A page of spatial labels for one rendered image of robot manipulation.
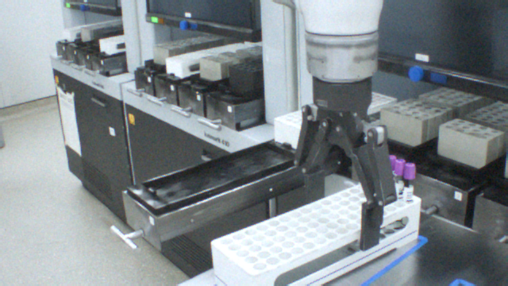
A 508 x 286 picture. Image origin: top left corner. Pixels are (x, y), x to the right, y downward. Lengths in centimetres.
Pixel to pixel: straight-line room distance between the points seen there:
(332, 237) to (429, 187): 39
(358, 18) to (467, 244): 38
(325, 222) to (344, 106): 18
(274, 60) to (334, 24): 83
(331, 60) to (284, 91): 81
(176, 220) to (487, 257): 51
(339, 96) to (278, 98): 82
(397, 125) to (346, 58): 55
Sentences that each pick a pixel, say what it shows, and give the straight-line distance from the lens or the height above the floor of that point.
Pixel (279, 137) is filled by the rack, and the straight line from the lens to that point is 121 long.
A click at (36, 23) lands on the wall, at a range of 455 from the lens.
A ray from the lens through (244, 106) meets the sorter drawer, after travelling 153.
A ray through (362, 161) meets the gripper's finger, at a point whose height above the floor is 98.
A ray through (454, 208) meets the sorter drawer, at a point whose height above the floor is 77.
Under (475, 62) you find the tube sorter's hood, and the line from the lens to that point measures 107.
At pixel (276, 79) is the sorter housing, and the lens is 149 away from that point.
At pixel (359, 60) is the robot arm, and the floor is 110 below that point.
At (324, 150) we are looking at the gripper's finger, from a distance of 78.
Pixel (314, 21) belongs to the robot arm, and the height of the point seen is 115.
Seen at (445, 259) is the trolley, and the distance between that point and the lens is 82.
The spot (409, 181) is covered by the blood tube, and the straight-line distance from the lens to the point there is 82.
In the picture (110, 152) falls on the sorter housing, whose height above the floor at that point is 40.
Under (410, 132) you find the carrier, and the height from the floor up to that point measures 85.
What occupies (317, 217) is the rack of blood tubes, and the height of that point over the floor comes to 88.
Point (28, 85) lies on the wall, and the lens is 460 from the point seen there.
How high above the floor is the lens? 126
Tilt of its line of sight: 21 degrees down
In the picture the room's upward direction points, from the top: 3 degrees counter-clockwise
